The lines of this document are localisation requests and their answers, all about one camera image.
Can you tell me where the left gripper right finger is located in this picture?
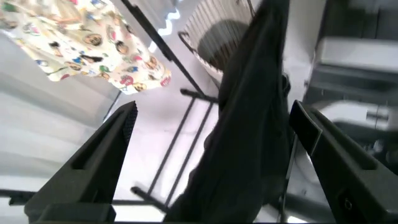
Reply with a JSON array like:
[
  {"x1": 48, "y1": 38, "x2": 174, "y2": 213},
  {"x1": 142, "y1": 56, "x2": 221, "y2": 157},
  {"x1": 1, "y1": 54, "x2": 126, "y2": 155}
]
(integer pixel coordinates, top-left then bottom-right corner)
[{"x1": 288, "y1": 99, "x2": 398, "y2": 224}]

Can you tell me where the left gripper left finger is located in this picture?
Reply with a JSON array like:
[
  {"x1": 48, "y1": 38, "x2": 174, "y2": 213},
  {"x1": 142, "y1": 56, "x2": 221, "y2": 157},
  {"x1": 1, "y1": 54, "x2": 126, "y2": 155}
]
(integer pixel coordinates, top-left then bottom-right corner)
[{"x1": 24, "y1": 101, "x2": 138, "y2": 224}]

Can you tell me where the black garment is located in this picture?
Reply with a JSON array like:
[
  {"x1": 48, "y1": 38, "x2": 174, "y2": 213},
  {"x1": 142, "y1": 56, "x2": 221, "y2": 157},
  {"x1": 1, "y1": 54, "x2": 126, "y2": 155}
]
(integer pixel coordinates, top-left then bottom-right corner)
[{"x1": 163, "y1": 0, "x2": 295, "y2": 223}]

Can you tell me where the cream printed garment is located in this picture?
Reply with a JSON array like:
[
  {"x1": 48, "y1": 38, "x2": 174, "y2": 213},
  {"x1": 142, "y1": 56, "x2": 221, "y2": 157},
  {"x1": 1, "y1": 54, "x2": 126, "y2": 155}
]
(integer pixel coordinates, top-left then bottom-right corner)
[{"x1": 0, "y1": 0, "x2": 172, "y2": 96}]

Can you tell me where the black clothes rack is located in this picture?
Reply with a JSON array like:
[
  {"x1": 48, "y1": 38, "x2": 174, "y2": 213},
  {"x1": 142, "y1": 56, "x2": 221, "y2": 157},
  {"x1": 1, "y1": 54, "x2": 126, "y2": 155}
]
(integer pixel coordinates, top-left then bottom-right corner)
[{"x1": 0, "y1": 0, "x2": 220, "y2": 215}]

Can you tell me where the white laundry basket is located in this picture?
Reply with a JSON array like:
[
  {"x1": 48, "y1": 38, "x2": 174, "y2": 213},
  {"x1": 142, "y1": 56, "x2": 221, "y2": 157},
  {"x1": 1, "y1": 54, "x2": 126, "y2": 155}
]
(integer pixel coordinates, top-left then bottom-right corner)
[{"x1": 177, "y1": 0, "x2": 261, "y2": 85}]

